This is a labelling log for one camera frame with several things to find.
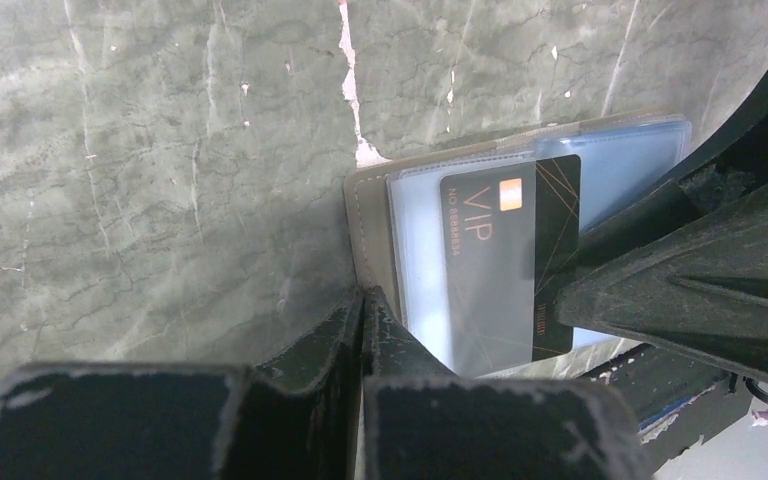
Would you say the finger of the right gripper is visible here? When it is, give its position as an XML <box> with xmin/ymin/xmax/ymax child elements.
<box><xmin>578</xmin><ymin>70</ymin><xmax>768</xmax><ymax>265</ymax></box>

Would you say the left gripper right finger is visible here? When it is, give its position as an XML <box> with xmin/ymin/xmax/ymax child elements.
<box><xmin>362</xmin><ymin>287</ymin><xmax>652</xmax><ymax>479</ymax></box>

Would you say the beige card holder wallet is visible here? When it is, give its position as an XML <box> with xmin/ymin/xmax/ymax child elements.
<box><xmin>345</xmin><ymin>110</ymin><xmax>692</xmax><ymax>378</ymax></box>

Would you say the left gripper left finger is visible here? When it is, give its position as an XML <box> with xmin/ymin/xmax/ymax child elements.
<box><xmin>0</xmin><ymin>290</ymin><xmax>364</xmax><ymax>479</ymax></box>

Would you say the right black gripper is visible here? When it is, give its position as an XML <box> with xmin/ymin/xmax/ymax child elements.
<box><xmin>555</xmin><ymin>184</ymin><xmax>768</xmax><ymax>472</ymax></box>

